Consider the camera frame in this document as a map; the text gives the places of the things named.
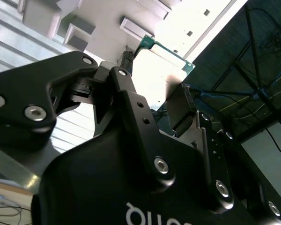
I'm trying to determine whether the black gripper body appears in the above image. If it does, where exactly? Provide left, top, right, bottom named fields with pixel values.
left=30, top=128, right=253, bottom=225

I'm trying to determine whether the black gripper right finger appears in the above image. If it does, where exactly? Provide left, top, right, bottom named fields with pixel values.
left=166, top=83, right=281, bottom=225

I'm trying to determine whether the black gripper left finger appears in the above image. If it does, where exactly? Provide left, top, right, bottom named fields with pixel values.
left=0, top=50, right=177, bottom=194

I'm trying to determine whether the silver-topped CPU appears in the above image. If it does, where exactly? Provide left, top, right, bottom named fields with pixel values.
left=130, top=35, right=197, bottom=112

